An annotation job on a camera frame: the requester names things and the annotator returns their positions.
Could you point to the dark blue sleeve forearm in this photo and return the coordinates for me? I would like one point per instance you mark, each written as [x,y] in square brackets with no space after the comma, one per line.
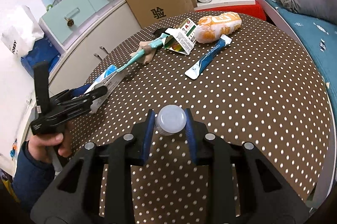
[32,178]

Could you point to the teal quilted mattress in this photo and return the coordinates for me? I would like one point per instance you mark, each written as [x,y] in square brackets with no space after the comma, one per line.
[316,35]

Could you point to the white cabinet with handles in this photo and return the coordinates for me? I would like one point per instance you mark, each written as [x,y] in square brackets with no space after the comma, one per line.
[102,35]

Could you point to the white plastic shopping bag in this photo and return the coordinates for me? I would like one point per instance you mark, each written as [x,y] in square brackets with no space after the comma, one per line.
[20,31]

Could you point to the brown polka dot tablecloth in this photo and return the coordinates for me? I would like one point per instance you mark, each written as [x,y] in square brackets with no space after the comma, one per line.
[263,88]

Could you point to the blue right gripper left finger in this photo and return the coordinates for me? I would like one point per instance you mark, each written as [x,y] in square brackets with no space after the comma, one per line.
[148,132]

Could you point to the teal toothbrush package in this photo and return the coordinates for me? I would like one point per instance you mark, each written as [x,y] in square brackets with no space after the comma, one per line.
[145,52]

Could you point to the blue fabric bag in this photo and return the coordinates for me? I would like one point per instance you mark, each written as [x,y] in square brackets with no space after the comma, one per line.
[43,50]

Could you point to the orange white snack bag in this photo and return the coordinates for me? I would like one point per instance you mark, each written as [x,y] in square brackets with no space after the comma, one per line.
[211,27]

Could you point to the white plastic bottle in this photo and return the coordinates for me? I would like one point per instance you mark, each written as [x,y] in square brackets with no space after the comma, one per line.
[170,120]

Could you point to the white blue toothpaste box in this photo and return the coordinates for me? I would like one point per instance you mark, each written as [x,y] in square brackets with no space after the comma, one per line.
[110,78]

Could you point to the green white paper carton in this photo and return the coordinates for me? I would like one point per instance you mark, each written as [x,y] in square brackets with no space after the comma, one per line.
[181,39]

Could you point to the person's left hand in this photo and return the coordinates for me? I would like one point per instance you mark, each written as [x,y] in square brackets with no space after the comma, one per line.
[38,144]

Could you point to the blue white toothpaste tube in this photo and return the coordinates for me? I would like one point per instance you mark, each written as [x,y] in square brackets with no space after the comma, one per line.
[197,69]

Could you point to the red storage bench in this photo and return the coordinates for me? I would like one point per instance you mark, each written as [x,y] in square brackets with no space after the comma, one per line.
[254,10]

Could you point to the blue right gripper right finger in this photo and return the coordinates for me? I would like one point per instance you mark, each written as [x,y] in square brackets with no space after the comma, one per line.
[190,135]

